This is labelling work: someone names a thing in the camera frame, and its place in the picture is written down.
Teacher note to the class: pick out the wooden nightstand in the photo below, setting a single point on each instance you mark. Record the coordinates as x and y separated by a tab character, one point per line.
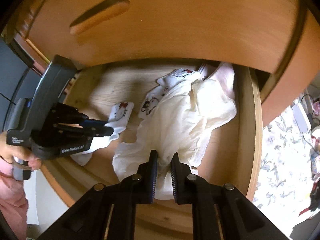
287	79

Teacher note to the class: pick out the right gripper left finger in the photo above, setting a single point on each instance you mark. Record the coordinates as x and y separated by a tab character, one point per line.
108	212

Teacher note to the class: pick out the cream sheer garment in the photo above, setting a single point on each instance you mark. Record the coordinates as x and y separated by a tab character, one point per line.
181	123

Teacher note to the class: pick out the dark panel board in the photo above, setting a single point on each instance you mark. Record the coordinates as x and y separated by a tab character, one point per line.
18	78

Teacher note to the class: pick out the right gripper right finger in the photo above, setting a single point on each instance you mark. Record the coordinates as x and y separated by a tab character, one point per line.
219	212

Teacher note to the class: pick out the person's left hand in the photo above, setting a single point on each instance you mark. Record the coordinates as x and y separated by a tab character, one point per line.
8	152

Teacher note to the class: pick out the pink sleeve forearm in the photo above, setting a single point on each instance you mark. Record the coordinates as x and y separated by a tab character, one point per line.
14	204

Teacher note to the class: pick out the colourful clutter pile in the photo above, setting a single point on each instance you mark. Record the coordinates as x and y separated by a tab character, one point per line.
314	164

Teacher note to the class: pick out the white power adapter box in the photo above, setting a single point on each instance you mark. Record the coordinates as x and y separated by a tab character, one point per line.
301	118

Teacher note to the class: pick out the pink floral garment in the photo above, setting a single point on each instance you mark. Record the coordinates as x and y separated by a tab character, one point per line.
223	73

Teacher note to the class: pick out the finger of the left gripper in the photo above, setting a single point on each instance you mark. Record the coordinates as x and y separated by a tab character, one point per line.
96	128

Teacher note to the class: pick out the floral grey white quilt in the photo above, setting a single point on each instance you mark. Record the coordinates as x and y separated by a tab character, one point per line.
284	181

